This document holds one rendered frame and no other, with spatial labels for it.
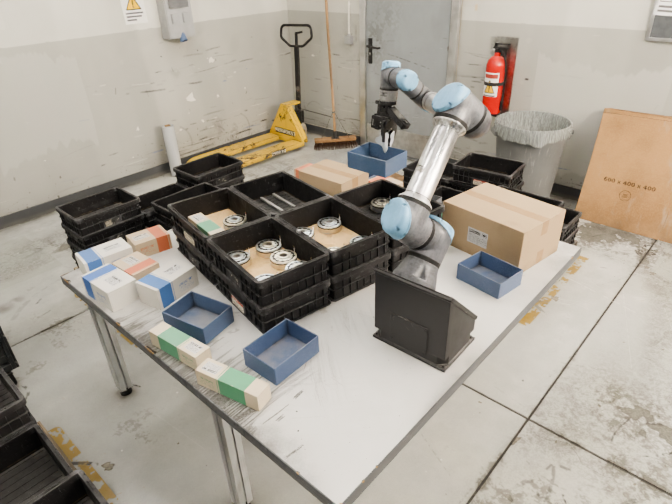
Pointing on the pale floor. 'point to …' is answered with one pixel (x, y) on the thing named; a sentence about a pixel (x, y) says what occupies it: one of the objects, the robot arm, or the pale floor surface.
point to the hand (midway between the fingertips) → (387, 149)
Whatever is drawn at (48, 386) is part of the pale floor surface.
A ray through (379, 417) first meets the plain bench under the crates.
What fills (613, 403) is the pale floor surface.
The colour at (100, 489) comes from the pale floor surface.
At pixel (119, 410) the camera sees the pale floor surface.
